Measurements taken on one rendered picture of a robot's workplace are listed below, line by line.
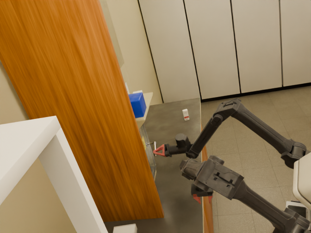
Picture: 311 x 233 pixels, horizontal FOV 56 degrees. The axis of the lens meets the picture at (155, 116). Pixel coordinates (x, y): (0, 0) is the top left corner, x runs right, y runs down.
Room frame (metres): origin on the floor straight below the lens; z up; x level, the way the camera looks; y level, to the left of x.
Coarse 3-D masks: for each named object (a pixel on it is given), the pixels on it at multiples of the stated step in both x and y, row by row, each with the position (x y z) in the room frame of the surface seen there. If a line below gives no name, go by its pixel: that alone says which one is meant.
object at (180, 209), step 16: (160, 112) 2.41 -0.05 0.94; (176, 112) 2.33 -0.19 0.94; (192, 112) 2.25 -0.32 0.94; (160, 128) 2.13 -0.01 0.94; (176, 128) 2.06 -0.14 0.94; (192, 128) 1.99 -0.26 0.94; (160, 144) 1.88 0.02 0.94; (176, 144) 1.83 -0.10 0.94; (160, 160) 1.68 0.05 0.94; (176, 160) 1.63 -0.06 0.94; (160, 176) 1.51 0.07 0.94; (176, 176) 1.47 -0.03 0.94; (160, 192) 1.36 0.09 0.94; (176, 192) 1.33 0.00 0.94; (176, 208) 1.20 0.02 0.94; (192, 208) 1.17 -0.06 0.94; (112, 224) 1.21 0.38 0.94; (128, 224) 1.18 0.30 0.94; (144, 224) 1.15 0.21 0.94; (160, 224) 1.12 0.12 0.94; (176, 224) 1.10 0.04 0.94; (192, 224) 1.07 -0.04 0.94
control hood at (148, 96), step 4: (152, 92) 1.53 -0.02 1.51; (144, 96) 1.51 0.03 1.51; (148, 96) 1.50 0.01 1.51; (152, 96) 1.51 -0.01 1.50; (148, 100) 1.44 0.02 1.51; (148, 104) 1.39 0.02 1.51; (148, 108) 1.35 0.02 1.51; (144, 116) 1.26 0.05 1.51; (136, 120) 1.25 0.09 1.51; (140, 120) 1.24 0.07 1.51; (144, 120) 1.24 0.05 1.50; (140, 124) 1.24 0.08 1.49
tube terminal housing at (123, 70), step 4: (124, 64) 1.57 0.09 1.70; (120, 68) 1.48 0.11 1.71; (124, 68) 1.54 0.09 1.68; (124, 72) 1.53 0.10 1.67; (124, 76) 1.51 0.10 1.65; (128, 76) 1.57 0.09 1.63; (124, 80) 1.49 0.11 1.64; (128, 80) 1.55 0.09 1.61; (128, 84) 1.53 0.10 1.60; (128, 88) 1.51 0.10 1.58; (132, 92) 1.56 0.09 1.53
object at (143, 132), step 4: (140, 128) 1.47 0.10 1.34; (144, 128) 1.54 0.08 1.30; (140, 132) 1.45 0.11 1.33; (144, 132) 1.52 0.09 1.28; (144, 136) 1.50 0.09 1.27; (144, 140) 1.48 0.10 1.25; (148, 140) 1.55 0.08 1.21; (148, 148) 1.50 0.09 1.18; (148, 152) 1.48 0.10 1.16; (152, 152) 1.56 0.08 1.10; (148, 156) 1.46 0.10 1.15; (152, 156) 1.54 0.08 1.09; (148, 160) 1.44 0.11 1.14; (152, 160) 1.51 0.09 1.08; (152, 164) 1.49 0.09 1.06; (152, 168) 1.47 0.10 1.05; (152, 172) 1.45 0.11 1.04
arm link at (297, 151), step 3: (294, 147) 1.04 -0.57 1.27; (297, 147) 1.03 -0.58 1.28; (300, 147) 1.03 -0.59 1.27; (291, 150) 1.03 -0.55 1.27; (294, 150) 1.02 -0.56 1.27; (297, 150) 1.02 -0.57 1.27; (300, 150) 1.02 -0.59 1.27; (303, 150) 1.02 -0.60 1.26; (306, 150) 1.01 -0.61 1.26; (291, 153) 1.02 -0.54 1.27; (294, 153) 1.01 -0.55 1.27; (297, 153) 1.00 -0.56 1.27; (300, 153) 1.00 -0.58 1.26; (303, 153) 1.01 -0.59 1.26; (306, 153) 1.00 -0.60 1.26; (300, 156) 0.99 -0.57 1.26; (303, 156) 0.99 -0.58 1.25
